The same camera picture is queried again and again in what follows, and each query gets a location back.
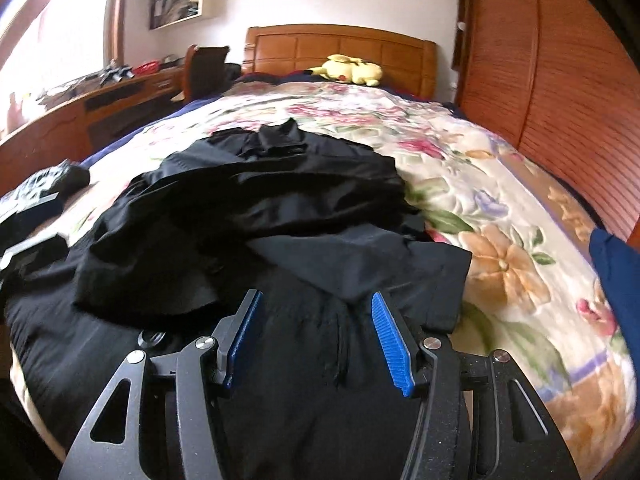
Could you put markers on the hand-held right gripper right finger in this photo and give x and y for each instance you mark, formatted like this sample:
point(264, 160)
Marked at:
point(392, 345)

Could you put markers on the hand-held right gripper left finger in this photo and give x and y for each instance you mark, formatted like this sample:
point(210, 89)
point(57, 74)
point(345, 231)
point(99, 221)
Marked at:
point(245, 330)

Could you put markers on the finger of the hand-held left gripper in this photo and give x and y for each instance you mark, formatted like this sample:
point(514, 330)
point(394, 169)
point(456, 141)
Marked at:
point(32, 206)
point(35, 254)

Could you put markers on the black coat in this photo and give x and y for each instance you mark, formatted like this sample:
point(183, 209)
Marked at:
point(260, 210)

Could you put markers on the blue sleeve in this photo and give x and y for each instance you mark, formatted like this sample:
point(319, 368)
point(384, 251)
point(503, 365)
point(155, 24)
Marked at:
point(617, 285)

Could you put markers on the wooden desk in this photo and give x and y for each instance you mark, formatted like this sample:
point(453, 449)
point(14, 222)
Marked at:
point(50, 130)

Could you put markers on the black device on desk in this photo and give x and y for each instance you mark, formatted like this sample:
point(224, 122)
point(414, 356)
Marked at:
point(116, 72)

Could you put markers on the window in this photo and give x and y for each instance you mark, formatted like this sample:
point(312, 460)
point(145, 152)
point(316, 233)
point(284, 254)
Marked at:
point(55, 35)

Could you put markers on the floral blanket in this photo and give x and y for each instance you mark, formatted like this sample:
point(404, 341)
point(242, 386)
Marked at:
point(490, 200)

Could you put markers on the red basket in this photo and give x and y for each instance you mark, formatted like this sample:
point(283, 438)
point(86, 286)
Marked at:
point(146, 67)

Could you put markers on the wooden chair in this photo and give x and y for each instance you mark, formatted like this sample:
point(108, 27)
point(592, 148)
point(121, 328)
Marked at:
point(205, 67)

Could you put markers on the yellow plush toy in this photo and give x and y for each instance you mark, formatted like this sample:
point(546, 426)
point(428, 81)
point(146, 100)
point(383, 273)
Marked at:
point(355, 71)

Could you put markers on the wooden bed headboard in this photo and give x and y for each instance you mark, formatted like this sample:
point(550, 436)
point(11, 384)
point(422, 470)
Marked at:
point(310, 45)

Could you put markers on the wooden slatted wardrobe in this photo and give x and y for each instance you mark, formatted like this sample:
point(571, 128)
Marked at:
point(560, 75)

